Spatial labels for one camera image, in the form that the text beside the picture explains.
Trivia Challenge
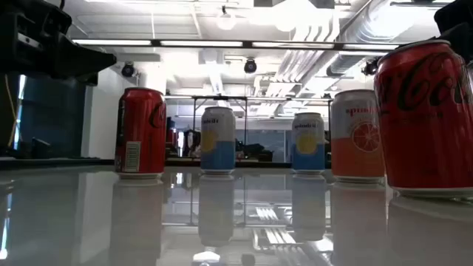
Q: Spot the orange Spindrift can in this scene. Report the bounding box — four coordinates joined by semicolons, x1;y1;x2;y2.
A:
330;89;386;183

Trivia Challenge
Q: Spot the blue lemon Spindrift can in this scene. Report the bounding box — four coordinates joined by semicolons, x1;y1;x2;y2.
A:
200;106;237;175
290;112;326;174

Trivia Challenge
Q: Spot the black overhead frame beam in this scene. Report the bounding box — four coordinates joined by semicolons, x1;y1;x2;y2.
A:
72;38;404;51

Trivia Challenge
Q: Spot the yellow cable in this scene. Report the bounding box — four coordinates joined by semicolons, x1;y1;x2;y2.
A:
4;73;20;149

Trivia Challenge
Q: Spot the black hanging camera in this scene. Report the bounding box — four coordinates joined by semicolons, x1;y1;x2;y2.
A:
120;61;136;78
362;58;381;77
243;58;258;75

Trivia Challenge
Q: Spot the dark blue wall panel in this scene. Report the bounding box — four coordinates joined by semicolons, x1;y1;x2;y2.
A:
18;73;88;159

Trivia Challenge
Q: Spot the red Coke Zero can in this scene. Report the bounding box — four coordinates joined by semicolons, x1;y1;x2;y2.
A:
373;39;473;197
115;87;168;180

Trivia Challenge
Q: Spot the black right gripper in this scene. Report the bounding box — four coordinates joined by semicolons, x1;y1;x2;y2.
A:
434;0;473;64

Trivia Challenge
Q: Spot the silver ventilation duct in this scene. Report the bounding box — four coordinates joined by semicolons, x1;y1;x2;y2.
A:
327;0;437;78

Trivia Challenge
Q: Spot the round pendant ceiling lamp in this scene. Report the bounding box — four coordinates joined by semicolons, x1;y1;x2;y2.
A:
216;5;238;31

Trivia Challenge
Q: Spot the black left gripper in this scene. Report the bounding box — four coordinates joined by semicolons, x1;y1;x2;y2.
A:
0;0;118;86

